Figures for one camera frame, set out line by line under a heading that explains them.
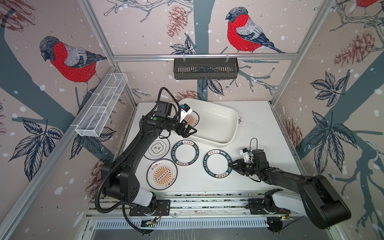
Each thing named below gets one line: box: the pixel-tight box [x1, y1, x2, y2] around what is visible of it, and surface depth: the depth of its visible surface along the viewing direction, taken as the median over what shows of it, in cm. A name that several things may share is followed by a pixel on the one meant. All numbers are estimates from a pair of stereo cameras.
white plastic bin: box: [180, 98, 239, 148], surface depth 109 cm
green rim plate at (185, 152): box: [171, 139, 200, 167], surface depth 95 cm
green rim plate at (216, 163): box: [203, 149, 232, 179], surface depth 90 cm
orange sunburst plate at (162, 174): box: [146, 158, 178, 191], surface depth 86 cm
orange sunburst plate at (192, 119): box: [183, 110, 200, 127], surface depth 110 cm
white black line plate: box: [143, 138, 171, 161], surface depth 97 cm
